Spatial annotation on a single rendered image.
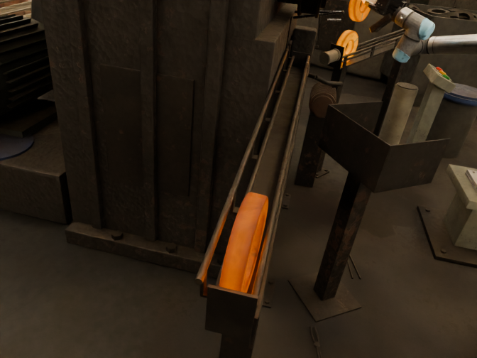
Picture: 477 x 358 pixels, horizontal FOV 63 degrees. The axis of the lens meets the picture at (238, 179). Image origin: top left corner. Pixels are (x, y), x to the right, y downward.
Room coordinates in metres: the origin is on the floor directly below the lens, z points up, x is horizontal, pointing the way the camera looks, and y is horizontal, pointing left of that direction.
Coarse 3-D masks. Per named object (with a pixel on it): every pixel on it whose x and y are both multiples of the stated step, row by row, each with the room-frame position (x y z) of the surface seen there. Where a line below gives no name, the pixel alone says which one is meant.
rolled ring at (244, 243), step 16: (240, 208) 0.47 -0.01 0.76; (256, 208) 0.47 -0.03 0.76; (240, 224) 0.44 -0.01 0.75; (256, 224) 0.44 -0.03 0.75; (240, 240) 0.42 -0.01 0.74; (256, 240) 0.53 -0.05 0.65; (224, 256) 0.41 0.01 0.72; (240, 256) 0.41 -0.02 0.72; (256, 256) 0.52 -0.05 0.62; (224, 272) 0.40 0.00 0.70; (240, 272) 0.40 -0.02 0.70; (240, 288) 0.39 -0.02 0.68
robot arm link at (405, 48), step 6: (402, 36) 1.78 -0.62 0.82; (402, 42) 1.76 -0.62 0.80; (408, 42) 1.75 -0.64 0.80; (414, 42) 1.74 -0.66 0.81; (420, 42) 1.81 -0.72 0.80; (396, 48) 1.78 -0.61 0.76; (402, 48) 1.75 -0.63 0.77; (408, 48) 1.75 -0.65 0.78; (414, 48) 1.75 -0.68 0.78; (420, 48) 1.80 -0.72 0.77; (396, 54) 1.77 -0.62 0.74; (402, 54) 1.75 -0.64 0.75; (408, 54) 1.75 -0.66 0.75; (414, 54) 1.79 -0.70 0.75; (402, 60) 1.76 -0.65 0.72
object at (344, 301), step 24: (336, 120) 1.04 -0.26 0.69; (360, 120) 1.14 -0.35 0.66; (336, 144) 1.01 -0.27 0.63; (360, 144) 0.93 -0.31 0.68; (384, 144) 0.87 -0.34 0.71; (408, 144) 0.88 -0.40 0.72; (432, 144) 0.92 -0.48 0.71; (360, 168) 0.91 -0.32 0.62; (384, 168) 0.85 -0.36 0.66; (408, 168) 0.89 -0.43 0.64; (432, 168) 0.93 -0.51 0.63; (360, 192) 1.00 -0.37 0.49; (336, 216) 1.04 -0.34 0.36; (360, 216) 1.02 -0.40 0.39; (336, 240) 1.01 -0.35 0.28; (336, 264) 1.00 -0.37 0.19; (312, 288) 1.05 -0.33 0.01; (336, 288) 1.02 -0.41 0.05; (312, 312) 0.94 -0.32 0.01; (336, 312) 0.95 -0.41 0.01
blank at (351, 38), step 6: (348, 30) 1.98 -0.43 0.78; (342, 36) 1.94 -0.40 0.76; (348, 36) 1.94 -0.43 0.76; (354, 36) 1.98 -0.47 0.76; (342, 42) 1.92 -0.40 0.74; (348, 42) 1.95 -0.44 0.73; (354, 42) 1.99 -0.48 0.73; (348, 48) 2.00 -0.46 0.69; (354, 48) 2.01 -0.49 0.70; (348, 60) 1.98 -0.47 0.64
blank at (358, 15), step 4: (352, 0) 1.91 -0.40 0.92; (356, 0) 1.90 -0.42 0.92; (360, 0) 1.92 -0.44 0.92; (352, 4) 1.91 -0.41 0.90; (356, 4) 1.91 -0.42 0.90; (364, 4) 1.99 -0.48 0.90; (352, 8) 1.91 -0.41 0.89; (356, 8) 1.91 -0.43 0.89; (360, 8) 1.99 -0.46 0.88; (364, 8) 1.98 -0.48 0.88; (368, 8) 1.99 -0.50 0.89; (352, 12) 1.91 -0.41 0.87; (356, 12) 1.92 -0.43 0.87; (360, 12) 1.94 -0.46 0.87; (364, 12) 1.97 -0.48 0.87; (368, 12) 2.00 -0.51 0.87; (352, 16) 1.92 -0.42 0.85; (356, 16) 1.92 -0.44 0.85; (360, 16) 1.95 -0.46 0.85; (364, 16) 1.97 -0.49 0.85; (352, 20) 1.95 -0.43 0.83; (356, 20) 1.93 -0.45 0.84; (360, 20) 1.95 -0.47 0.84
